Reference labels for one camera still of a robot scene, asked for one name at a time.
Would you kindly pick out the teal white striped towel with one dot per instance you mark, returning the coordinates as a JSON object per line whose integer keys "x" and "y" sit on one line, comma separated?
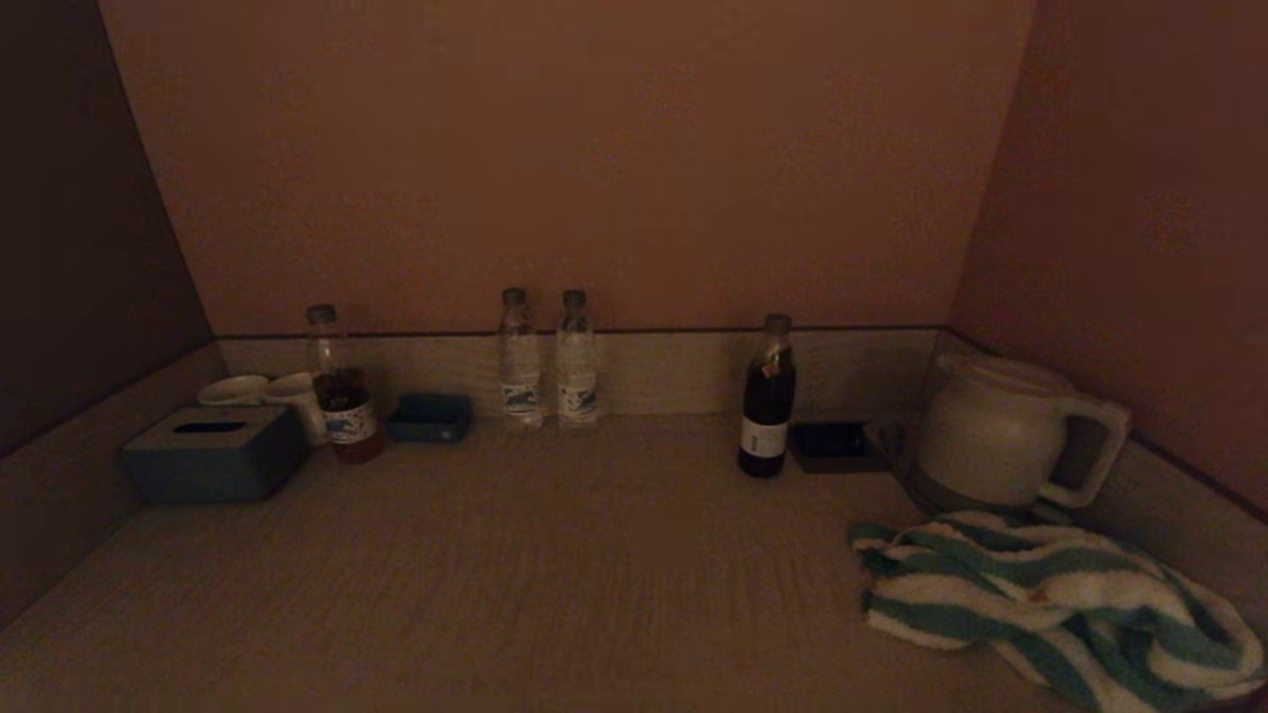
{"x": 1040, "y": 594}

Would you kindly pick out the clear water bottle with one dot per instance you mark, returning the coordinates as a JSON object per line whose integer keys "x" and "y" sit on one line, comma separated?
{"x": 519, "y": 366}
{"x": 577, "y": 366}

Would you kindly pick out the full dark tea bottle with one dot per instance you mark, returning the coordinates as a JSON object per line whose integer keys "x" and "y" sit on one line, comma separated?
{"x": 767, "y": 406}

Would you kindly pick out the small teal tray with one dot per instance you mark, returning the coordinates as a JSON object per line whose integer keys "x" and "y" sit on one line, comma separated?
{"x": 429, "y": 418}

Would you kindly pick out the small black tray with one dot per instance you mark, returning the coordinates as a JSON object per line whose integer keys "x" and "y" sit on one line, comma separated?
{"x": 832, "y": 446}

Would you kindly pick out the half-full tea bottle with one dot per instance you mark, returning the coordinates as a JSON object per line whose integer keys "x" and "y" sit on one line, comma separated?
{"x": 345, "y": 416}

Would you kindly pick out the grey kettle base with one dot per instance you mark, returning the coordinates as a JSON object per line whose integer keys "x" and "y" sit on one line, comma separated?
{"x": 931, "y": 495}

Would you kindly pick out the white cup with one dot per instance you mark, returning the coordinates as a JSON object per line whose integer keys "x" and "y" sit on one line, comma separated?
{"x": 233, "y": 390}
{"x": 297, "y": 396}

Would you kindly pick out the white electric kettle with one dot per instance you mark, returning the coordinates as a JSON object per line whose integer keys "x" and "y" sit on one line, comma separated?
{"x": 991, "y": 426}

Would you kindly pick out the grey tissue box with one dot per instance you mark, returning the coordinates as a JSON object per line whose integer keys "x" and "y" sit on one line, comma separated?
{"x": 213, "y": 456}

